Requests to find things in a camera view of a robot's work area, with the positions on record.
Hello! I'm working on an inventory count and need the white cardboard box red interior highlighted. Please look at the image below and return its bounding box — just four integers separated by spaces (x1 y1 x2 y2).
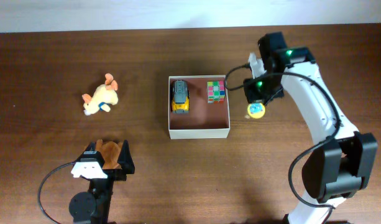
168 75 231 139

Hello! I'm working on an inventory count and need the yellow wooden rattle drum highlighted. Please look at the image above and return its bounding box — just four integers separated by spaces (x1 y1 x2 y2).
245 103 265 119

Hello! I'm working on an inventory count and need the brown plush toy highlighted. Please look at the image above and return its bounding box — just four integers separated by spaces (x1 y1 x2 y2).
96 139 123 170

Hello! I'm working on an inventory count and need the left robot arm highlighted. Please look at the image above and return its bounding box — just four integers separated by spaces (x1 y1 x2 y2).
69 139 135 224

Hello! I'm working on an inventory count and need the right black cable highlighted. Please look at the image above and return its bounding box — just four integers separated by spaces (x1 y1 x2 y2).
224 62 342 224

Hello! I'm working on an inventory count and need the multicoloured puzzle cube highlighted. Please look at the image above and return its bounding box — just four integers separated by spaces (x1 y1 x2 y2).
207 80 226 103

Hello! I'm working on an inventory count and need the yellow grey toy truck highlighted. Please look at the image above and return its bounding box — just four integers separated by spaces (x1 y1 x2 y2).
171 80 190 114

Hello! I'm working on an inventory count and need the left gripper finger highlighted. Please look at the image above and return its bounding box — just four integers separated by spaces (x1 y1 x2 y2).
83 142 104 164
117 140 135 174

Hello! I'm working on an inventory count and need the black cable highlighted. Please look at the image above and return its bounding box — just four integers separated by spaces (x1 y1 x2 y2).
37 161 76 224
224 62 342 224

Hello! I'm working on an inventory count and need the left black cable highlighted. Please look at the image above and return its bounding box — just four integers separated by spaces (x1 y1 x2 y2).
37 161 76 224

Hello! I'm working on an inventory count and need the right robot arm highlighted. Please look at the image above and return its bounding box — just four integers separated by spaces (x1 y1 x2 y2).
243 32 378 223

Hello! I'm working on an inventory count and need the yellow plush rabbit toy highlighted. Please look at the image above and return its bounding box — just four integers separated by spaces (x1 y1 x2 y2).
81 73 119 116

